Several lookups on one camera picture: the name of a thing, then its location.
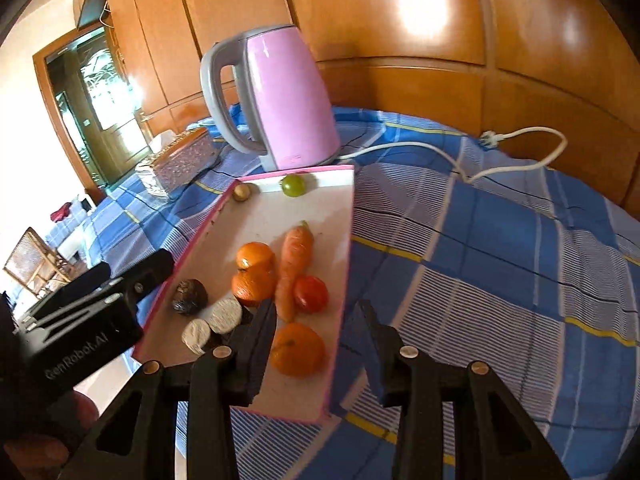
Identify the wooden framed glass door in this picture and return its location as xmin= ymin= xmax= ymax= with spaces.
xmin=32 ymin=25 xmax=151 ymax=191

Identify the orange carrot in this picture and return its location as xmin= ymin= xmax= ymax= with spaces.
xmin=274 ymin=220 xmax=315 ymax=323

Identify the dark passion fruit half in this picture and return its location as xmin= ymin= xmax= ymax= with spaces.
xmin=172 ymin=279 xmax=208 ymax=316

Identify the red tomato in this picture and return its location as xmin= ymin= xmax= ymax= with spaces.
xmin=293 ymin=275 xmax=329 ymax=313

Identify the wooden panelled wardrobe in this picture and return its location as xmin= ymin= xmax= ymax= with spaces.
xmin=77 ymin=0 xmax=640 ymax=211

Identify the yellow-orange tomato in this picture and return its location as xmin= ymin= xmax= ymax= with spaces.
xmin=236 ymin=241 xmax=276 ymax=272

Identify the silver patterned tissue box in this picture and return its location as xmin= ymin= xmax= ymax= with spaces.
xmin=135 ymin=127 xmax=216 ymax=196

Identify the small pale garlic bulb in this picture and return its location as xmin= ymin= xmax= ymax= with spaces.
xmin=232 ymin=182 xmax=260 ymax=204

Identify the wicker chair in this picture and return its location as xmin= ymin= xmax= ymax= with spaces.
xmin=2 ymin=227 xmax=71 ymax=296

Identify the person's left hand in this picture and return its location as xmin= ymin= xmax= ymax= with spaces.
xmin=0 ymin=390 xmax=100 ymax=480

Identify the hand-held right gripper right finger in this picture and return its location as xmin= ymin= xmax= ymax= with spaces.
xmin=352 ymin=300 xmax=571 ymax=480

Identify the orange mandarin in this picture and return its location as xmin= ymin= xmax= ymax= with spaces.
xmin=270 ymin=322 xmax=326 ymax=377
xmin=231 ymin=265 xmax=277 ymax=307

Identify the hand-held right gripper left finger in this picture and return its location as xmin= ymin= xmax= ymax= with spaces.
xmin=57 ymin=299 xmax=278 ymax=480

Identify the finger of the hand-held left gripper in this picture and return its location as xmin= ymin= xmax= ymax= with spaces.
xmin=102 ymin=249 xmax=177 ymax=306
xmin=30 ymin=263 xmax=113 ymax=321

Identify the pink rimmed white tray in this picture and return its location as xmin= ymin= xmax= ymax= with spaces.
xmin=132 ymin=162 xmax=357 ymax=423

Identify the pink electric kettle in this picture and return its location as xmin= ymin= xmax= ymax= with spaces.
xmin=200 ymin=25 xmax=342 ymax=173

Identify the white kettle power cord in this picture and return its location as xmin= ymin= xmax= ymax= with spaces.
xmin=337 ymin=127 xmax=568 ymax=183

